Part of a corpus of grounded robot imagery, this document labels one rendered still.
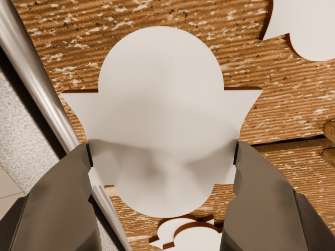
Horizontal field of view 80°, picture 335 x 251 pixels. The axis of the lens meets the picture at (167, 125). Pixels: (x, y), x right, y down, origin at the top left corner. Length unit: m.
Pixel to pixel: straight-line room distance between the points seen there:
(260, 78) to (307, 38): 0.05
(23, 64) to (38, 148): 0.11
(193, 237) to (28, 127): 0.27
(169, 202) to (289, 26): 0.17
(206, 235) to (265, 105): 0.21
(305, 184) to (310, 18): 0.22
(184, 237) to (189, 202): 0.19
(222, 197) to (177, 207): 0.16
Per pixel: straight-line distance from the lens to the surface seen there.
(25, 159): 0.34
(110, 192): 0.26
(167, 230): 0.35
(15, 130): 0.31
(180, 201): 0.16
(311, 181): 0.35
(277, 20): 0.21
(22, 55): 0.26
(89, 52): 0.21
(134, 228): 0.36
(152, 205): 0.17
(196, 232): 0.34
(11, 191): 2.08
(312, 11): 0.22
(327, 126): 0.28
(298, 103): 0.26
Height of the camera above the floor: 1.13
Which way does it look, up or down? 59 degrees down
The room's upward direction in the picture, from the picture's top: 178 degrees clockwise
